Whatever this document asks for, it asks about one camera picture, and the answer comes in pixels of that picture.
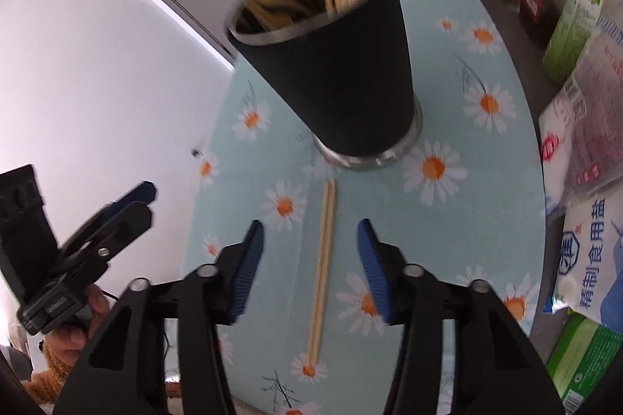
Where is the green and white box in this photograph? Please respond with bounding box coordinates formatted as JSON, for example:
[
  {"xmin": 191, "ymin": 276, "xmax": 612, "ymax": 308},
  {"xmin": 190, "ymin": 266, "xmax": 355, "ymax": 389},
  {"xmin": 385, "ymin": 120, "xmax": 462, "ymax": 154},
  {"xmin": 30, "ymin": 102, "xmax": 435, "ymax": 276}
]
[{"xmin": 545, "ymin": 313, "xmax": 623, "ymax": 406}]

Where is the person's left hand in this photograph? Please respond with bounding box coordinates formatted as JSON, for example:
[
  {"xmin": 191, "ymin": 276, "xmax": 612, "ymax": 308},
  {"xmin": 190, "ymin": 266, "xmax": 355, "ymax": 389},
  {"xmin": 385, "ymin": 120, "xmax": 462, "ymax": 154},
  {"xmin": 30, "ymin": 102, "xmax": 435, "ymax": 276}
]
[{"xmin": 41, "ymin": 283, "xmax": 112, "ymax": 369}]

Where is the green packet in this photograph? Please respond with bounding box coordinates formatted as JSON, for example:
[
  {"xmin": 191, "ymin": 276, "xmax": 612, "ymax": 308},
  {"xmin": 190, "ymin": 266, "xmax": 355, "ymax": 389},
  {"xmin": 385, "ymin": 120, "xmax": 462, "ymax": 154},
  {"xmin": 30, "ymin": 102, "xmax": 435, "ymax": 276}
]
[{"xmin": 541, "ymin": 0, "xmax": 611, "ymax": 87}]

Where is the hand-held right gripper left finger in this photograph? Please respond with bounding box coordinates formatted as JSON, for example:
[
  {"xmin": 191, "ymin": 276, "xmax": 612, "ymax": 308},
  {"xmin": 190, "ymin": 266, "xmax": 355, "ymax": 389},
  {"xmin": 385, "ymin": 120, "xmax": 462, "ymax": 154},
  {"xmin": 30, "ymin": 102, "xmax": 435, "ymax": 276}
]
[{"xmin": 53, "ymin": 220, "xmax": 266, "ymax": 415}]

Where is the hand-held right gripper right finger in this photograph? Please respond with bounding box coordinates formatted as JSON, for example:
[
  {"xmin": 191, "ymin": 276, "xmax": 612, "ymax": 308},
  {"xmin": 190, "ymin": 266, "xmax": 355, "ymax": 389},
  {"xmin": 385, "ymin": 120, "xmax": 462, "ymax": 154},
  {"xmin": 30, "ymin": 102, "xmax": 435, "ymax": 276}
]
[{"xmin": 357, "ymin": 219, "xmax": 568, "ymax": 415}]

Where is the teal daisy print tablecloth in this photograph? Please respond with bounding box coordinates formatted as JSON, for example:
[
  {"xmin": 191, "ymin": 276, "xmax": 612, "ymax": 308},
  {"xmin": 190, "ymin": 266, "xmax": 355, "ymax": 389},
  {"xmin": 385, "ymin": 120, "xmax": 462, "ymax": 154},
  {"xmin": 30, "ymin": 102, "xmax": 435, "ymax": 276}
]
[{"xmin": 187, "ymin": 0, "xmax": 548, "ymax": 415}]

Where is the black utensil holder cup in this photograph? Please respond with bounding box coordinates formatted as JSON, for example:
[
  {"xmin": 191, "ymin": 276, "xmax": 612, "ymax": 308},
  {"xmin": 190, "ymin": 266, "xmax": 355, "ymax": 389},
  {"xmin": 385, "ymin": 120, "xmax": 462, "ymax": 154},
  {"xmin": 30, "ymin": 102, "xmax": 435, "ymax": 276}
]
[{"xmin": 225, "ymin": 0, "xmax": 423, "ymax": 172}]

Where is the white and blue salt bag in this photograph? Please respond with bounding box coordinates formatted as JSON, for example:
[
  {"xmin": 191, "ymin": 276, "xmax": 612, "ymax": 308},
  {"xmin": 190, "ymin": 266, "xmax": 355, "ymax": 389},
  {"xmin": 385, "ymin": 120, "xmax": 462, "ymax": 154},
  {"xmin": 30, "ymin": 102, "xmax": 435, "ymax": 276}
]
[{"xmin": 550, "ymin": 193, "xmax": 623, "ymax": 328}]

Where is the brown plush toy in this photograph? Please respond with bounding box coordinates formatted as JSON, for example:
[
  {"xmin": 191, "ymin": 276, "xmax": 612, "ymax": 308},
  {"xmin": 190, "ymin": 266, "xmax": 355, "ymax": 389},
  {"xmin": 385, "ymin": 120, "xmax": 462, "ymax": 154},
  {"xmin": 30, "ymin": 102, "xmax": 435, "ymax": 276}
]
[{"xmin": 22, "ymin": 339, "xmax": 88, "ymax": 411}]

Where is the white packet with pink label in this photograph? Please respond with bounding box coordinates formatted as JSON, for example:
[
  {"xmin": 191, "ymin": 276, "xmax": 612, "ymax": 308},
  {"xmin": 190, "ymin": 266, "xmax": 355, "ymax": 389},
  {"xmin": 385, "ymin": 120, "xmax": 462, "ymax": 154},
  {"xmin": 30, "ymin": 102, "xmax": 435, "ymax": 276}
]
[{"xmin": 538, "ymin": 13, "xmax": 623, "ymax": 216}]

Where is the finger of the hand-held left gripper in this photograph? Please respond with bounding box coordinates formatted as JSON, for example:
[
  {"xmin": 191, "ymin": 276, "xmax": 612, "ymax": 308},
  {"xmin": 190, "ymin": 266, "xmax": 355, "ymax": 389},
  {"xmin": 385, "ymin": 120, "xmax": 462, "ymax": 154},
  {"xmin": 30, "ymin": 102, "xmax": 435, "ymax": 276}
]
[
  {"xmin": 73, "ymin": 181, "xmax": 157, "ymax": 245},
  {"xmin": 49, "ymin": 201, "xmax": 153, "ymax": 286}
]

